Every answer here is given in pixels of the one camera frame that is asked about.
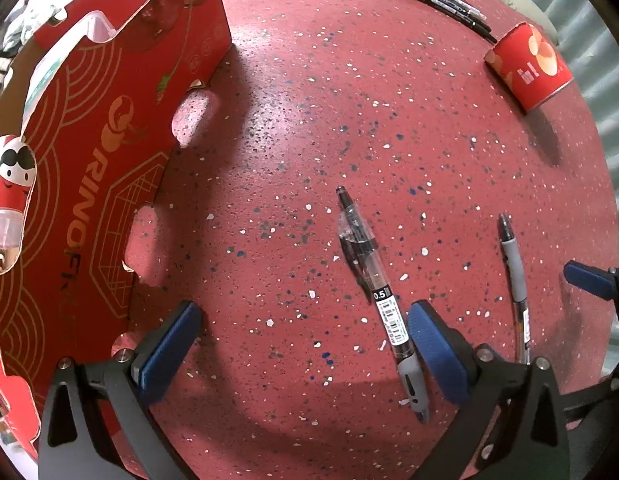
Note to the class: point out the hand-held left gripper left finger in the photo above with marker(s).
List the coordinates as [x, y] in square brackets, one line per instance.
[164, 355]

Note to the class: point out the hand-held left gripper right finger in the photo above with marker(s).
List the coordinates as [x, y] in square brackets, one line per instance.
[434, 355]

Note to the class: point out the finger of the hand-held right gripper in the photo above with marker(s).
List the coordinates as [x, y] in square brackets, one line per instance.
[597, 395]
[587, 277]

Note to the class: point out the black gel pen clear barrel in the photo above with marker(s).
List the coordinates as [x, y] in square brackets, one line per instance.
[512, 260]
[384, 300]

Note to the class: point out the red cardboard fruit box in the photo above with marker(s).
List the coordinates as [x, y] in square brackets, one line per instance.
[64, 190]

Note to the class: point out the red paper cup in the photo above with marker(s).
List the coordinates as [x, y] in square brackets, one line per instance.
[529, 70]

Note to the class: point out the red panda print cup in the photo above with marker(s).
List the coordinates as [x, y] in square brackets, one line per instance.
[12, 175]

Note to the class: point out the white cloth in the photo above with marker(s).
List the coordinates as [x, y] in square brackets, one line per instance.
[34, 5]

